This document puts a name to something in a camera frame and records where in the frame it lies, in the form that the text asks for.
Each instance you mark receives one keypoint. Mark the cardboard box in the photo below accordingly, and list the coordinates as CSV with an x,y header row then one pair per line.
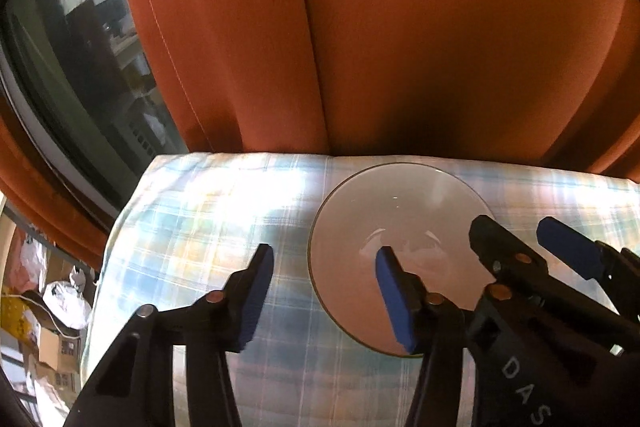
x,y
56,349

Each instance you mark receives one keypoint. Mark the plaid tablecloth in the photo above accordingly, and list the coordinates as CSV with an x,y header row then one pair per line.
x,y
200,217

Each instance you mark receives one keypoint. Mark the white round plate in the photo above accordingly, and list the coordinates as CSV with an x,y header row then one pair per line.
x,y
400,217

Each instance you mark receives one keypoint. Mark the orange curtain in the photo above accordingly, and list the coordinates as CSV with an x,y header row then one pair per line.
x,y
400,32

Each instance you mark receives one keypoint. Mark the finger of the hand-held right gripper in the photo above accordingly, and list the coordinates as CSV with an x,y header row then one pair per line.
x,y
570,247
500,252

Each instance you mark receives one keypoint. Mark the pink white plastic bag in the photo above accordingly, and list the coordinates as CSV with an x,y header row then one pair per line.
x,y
29,257

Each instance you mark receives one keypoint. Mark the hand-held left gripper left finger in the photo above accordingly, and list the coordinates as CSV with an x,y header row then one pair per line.
x,y
255,302

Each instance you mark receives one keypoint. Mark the dark glass window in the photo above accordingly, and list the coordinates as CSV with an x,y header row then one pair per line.
x,y
85,82

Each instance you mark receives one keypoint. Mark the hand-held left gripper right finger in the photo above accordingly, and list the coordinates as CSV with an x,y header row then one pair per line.
x,y
395,302

